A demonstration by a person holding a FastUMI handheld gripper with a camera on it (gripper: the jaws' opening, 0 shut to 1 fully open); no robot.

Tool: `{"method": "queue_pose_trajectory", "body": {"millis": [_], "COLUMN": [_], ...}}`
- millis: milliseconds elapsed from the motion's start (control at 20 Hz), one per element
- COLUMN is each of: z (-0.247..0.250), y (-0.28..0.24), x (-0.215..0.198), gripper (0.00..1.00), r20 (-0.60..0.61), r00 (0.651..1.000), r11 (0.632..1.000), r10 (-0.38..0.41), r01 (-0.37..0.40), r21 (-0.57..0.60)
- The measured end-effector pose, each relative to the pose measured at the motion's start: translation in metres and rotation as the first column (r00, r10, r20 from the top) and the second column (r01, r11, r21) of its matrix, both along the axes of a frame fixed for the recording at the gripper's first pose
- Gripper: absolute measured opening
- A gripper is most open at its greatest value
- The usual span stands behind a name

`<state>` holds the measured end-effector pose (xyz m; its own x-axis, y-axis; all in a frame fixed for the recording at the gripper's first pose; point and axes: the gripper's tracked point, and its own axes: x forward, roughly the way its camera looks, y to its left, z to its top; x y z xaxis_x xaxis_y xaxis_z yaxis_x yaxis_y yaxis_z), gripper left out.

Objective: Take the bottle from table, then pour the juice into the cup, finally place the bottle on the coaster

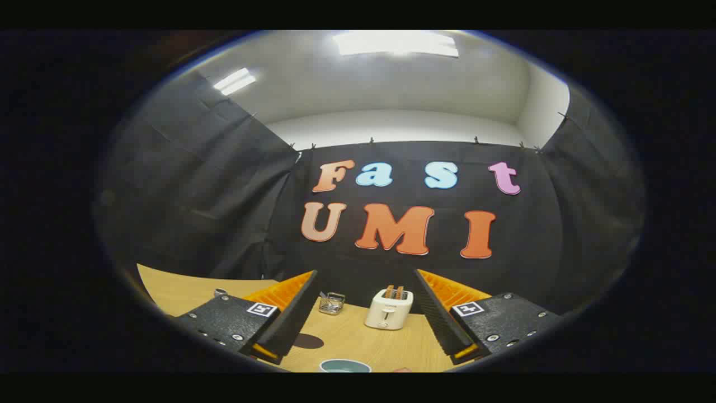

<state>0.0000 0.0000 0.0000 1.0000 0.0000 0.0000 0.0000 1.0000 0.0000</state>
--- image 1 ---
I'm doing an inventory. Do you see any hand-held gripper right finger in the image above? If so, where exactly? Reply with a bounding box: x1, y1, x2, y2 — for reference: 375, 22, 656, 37
413, 269, 562, 365

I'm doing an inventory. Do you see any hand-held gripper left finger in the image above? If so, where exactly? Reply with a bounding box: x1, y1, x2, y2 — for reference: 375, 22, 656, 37
173, 270, 322, 365

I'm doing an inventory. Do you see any white cup with blue inside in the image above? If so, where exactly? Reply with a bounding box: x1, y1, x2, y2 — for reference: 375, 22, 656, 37
319, 359, 372, 373

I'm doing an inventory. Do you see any white toaster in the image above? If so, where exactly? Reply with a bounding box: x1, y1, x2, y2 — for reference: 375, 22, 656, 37
364, 285, 414, 331

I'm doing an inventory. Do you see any wooden table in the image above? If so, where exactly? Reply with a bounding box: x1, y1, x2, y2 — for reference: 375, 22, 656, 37
137, 264, 476, 373

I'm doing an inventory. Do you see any black backdrop cloth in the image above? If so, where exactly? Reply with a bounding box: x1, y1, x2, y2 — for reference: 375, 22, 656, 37
95, 70, 644, 314

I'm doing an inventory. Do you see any small ceiling light panel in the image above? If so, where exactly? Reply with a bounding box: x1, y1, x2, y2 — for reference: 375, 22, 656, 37
213, 68, 257, 96

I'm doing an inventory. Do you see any large ceiling light panel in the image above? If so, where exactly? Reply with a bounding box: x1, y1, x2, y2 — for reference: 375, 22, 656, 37
333, 31, 459, 58

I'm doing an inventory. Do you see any small wire basket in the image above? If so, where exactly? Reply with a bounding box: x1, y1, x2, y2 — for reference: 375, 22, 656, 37
318, 292, 346, 315

